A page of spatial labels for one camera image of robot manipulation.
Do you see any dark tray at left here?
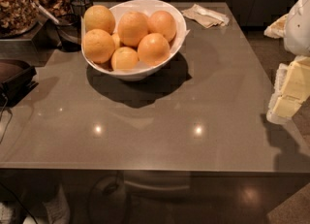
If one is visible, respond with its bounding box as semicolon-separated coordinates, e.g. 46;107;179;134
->
0;59;37;107

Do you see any black wire holder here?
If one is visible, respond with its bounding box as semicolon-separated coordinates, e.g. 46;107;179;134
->
56;0;93;52

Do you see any glass jar of nuts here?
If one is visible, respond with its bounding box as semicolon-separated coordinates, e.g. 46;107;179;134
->
0;0;38;39

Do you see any orange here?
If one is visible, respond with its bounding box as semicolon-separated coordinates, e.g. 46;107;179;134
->
82;29;115;64
84;5;115;34
148;11;176;43
111;47;139;71
138;33;170;66
117;12;148;47

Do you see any white sneaker on floor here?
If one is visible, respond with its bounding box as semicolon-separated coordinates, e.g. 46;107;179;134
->
25;184;71;224

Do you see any white ceramic bowl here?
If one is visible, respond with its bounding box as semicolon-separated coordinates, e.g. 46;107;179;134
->
81;0;188;81

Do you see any crumpled paper napkin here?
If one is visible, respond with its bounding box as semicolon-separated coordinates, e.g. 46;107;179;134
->
182;4;230;28

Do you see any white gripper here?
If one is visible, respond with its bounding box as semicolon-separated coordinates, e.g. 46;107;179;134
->
263;0;310;125

